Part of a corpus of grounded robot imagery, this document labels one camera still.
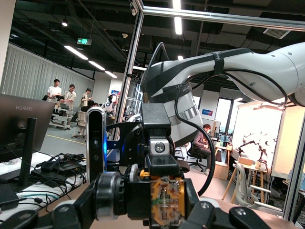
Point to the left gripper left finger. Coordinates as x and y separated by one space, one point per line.
71 214

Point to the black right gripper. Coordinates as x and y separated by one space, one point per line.
156 117

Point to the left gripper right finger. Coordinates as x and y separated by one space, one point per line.
240 219

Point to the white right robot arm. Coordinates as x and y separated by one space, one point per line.
250 69

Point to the white plastic chair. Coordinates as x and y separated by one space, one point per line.
243 186

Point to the black office chair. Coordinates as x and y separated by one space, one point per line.
196 155

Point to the seated person dark clothes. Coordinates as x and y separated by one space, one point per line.
201 140

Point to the wooden box cabinet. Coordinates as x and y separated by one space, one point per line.
221 170

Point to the wooden table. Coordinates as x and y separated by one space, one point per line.
249 167

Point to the black power brick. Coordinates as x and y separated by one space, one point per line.
50 165

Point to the small cardboard box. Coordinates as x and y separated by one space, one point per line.
245 160

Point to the black monitor stand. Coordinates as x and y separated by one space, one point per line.
27 155

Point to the white humanoid robot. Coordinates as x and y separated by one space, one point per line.
109 105

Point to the white trolley table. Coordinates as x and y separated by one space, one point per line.
59 118

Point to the person in olive shirt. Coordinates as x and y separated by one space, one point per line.
84 99

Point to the Huawei computer monitor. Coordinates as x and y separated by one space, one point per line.
21 124

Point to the long ceiling light strip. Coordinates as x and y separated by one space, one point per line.
96 65
177 23
76 52
110 74

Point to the person in beige shirt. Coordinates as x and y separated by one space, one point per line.
70 96

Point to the person in white t-shirt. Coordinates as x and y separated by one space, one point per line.
54 91

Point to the green exit sign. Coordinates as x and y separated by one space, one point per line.
84 41

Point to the grey curtain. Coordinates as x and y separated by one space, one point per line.
28 74

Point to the round ceiling spot lamp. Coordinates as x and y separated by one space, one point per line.
64 23

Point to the ceiling air vent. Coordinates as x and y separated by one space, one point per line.
276 33

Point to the blue wall sign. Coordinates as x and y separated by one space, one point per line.
206 112

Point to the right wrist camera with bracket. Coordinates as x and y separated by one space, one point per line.
95 133

